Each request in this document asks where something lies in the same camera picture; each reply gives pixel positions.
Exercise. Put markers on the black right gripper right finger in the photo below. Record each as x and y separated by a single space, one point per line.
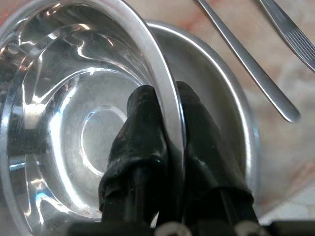
209 157

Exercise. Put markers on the shiny stainless steel bowl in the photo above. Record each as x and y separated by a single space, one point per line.
73 103

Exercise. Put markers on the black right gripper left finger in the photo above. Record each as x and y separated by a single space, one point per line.
137 147

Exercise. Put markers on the matte stainless steel plate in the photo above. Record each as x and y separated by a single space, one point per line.
216 81

